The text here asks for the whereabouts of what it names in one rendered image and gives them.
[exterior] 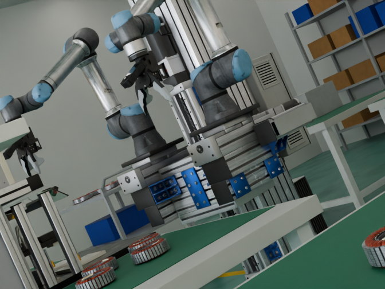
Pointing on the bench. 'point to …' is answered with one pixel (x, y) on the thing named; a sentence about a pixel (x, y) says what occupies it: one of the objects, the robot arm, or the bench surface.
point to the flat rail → (27, 208)
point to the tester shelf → (19, 189)
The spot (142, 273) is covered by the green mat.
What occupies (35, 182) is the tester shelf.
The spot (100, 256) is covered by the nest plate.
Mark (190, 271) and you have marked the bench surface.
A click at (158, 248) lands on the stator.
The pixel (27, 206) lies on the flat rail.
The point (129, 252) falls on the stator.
